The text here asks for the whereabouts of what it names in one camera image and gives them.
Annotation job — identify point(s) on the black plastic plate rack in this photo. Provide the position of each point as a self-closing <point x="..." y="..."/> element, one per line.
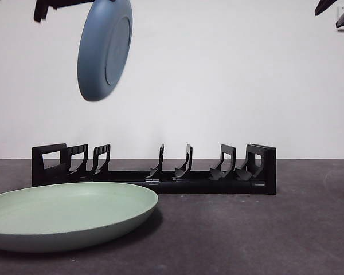
<point x="206" y="186"/>

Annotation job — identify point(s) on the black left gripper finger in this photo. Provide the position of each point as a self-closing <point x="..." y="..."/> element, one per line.
<point x="63" y="3"/>

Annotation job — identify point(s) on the green round plate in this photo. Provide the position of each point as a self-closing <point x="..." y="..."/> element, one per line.
<point x="68" y="212"/>

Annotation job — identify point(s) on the blue round plate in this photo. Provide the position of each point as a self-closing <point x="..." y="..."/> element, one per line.
<point x="97" y="57"/>

